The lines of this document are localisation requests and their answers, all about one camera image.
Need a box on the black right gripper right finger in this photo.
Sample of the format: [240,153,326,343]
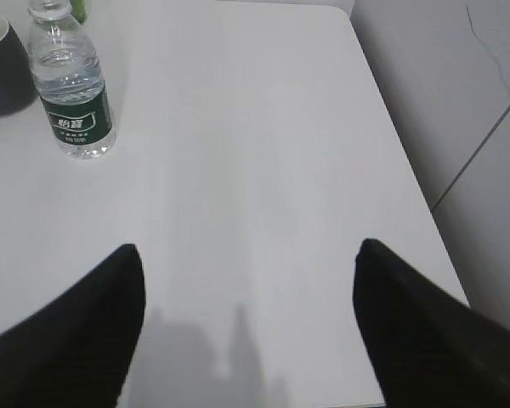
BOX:
[352,239,510,407]

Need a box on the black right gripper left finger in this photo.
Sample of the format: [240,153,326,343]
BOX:
[0,244,146,407]

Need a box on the clear water bottle green label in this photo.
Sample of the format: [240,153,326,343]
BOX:
[27,1,116,160]

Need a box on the dark grey ceramic mug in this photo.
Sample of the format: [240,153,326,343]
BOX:
[0,14,37,117]

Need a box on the green soda bottle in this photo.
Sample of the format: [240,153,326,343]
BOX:
[70,0,88,24]

